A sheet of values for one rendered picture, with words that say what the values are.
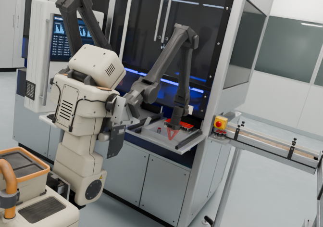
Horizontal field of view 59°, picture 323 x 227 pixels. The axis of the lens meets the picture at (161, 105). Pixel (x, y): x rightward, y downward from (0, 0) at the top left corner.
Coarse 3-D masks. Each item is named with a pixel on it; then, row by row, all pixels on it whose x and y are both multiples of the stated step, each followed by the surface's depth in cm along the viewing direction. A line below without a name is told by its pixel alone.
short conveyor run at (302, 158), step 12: (228, 132) 199; (240, 132) 202; (252, 132) 194; (240, 144) 196; (252, 144) 192; (264, 144) 188; (276, 144) 192; (288, 144) 184; (264, 156) 189; (276, 156) 186; (288, 156) 181; (300, 156) 179; (312, 156) 182; (300, 168) 180; (312, 168) 176
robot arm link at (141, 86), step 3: (138, 84) 126; (141, 84) 126; (144, 84) 126; (147, 84) 127; (132, 87) 124; (135, 87) 124; (138, 87) 123; (141, 87) 125; (144, 87) 124; (138, 90) 122; (141, 90) 122; (144, 90) 123; (141, 93) 122
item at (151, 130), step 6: (162, 120) 201; (144, 126) 179; (150, 126) 186; (156, 126) 193; (162, 126) 195; (144, 132) 176; (150, 132) 174; (156, 132) 182; (162, 132) 184; (180, 132) 191; (192, 132) 196; (156, 138) 173; (162, 138) 171; (168, 138) 169; (174, 138) 179; (180, 138) 181; (186, 138) 177; (174, 144) 167
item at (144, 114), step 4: (140, 112) 217; (144, 112) 219; (148, 112) 221; (140, 116) 207; (144, 116) 209; (148, 116) 211; (152, 116) 204; (156, 116) 209; (136, 120) 190; (140, 120) 190; (144, 120) 194
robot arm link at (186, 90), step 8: (192, 40) 140; (184, 48) 144; (192, 48) 142; (184, 56) 146; (184, 64) 149; (184, 72) 152; (184, 80) 154; (184, 88) 157; (176, 96) 163; (184, 96) 160; (184, 104) 163
